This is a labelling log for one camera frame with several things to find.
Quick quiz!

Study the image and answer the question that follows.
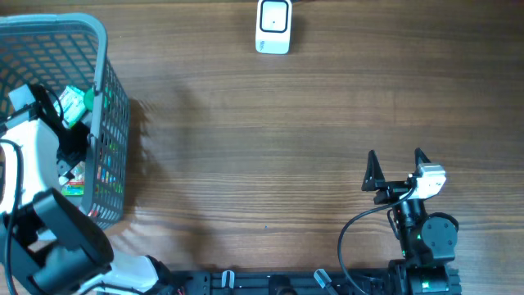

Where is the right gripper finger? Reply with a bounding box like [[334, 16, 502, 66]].
[[361, 150, 386, 192], [414, 147, 431, 166]]

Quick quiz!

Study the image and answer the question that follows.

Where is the green Haribo gummy bag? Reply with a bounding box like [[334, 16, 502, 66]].
[[61, 161, 85, 197]]

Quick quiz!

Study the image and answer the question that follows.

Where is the teal tissue packet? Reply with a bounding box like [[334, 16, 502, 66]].
[[53, 86, 87, 128]]

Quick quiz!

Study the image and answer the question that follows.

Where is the green lid jar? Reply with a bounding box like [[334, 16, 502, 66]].
[[84, 88, 95, 111]]

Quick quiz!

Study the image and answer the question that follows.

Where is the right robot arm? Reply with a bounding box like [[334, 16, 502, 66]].
[[361, 148, 462, 294]]

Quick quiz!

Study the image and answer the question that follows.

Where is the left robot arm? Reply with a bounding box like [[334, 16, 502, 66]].
[[1, 84, 179, 294]]

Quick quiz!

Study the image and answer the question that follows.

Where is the white barcode scanner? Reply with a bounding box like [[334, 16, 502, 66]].
[[255, 0, 292, 55]]

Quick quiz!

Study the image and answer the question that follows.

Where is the grey plastic shopping basket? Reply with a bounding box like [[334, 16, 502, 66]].
[[1, 13, 130, 229]]

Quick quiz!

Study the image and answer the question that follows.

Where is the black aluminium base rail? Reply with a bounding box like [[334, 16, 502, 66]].
[[165, 265, 463, 295]]

